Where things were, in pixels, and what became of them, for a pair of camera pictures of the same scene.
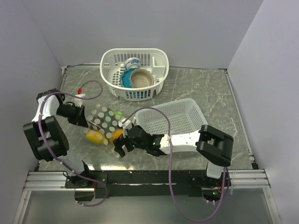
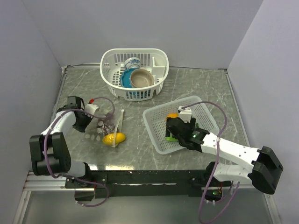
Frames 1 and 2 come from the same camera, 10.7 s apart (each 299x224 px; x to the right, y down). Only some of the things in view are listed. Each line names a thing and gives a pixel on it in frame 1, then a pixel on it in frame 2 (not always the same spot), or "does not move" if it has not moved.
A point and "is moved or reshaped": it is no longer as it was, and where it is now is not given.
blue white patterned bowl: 132,62 does not move
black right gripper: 119,142 to 192,124
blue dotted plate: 125,78 does not move
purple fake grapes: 95,126 to 108,128
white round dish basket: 112,64 does not move
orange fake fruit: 116,134 to 173,115
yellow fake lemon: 95,136 to 113,138
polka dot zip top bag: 102,122 is moved or reshaped
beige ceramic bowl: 142,78 does not move
